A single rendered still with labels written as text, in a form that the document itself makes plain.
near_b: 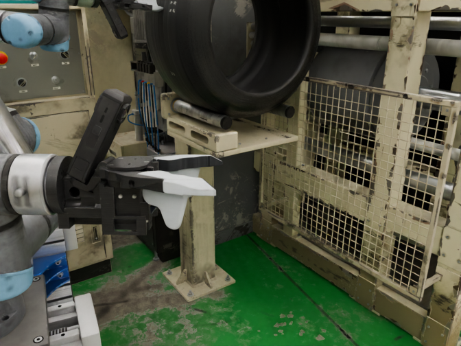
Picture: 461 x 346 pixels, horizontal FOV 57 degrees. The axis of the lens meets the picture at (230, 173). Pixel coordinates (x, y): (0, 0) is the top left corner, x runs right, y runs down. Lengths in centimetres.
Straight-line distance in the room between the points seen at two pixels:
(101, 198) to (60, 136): 144
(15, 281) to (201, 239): 142
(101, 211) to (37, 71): 146
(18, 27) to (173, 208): 74
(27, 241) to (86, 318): 33
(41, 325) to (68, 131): 120
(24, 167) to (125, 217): 13
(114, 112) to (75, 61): 147
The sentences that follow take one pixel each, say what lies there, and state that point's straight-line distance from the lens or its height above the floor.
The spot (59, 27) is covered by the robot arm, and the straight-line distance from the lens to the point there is 122.
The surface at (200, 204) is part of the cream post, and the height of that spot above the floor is 44.
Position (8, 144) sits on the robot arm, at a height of 106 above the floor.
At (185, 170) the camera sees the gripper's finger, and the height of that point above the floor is 104.
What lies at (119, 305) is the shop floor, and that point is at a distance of 206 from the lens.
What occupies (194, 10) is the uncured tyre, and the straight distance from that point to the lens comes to 128.
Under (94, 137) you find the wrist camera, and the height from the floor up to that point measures 111.
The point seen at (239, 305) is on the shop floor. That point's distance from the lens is 200.
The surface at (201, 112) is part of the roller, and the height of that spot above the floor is 91.
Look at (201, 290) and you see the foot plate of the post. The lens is 207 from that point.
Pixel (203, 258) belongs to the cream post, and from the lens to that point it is 204.
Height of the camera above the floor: 124
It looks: 21 degrees down
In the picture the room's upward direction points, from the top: straight up
